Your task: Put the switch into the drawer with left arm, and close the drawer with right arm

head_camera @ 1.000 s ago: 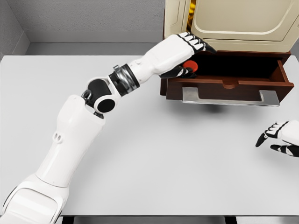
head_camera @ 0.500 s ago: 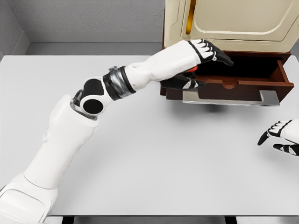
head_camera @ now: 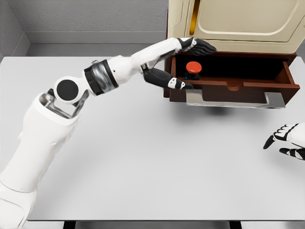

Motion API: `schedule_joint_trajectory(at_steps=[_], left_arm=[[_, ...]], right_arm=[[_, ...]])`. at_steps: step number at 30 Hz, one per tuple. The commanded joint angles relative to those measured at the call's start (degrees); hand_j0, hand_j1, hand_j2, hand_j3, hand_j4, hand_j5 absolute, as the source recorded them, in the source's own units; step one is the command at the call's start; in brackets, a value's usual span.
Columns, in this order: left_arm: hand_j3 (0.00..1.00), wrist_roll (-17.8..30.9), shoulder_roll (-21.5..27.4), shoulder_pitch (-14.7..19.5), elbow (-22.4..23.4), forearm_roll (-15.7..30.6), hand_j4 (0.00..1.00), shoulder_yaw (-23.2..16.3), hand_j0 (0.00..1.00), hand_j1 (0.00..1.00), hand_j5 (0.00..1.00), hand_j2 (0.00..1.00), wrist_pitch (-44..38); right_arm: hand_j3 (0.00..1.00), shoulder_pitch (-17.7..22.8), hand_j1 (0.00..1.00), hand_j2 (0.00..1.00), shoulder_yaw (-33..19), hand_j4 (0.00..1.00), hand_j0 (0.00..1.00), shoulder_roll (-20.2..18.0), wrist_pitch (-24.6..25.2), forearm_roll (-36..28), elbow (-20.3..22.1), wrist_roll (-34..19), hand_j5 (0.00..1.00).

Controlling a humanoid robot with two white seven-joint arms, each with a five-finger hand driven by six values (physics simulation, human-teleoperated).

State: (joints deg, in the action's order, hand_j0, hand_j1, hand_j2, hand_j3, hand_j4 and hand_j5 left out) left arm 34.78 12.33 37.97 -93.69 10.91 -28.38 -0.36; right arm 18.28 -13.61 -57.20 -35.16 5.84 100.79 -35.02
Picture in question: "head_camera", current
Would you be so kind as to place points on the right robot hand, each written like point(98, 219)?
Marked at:
point(289, 133)

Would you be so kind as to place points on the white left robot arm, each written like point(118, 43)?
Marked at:
point(47, 133)

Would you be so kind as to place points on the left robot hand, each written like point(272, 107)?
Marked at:
point(152, 53)

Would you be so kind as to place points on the cream and brown cabinet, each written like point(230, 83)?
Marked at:
point(243, 21)

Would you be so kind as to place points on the red button switch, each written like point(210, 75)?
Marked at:
point(193, 67)

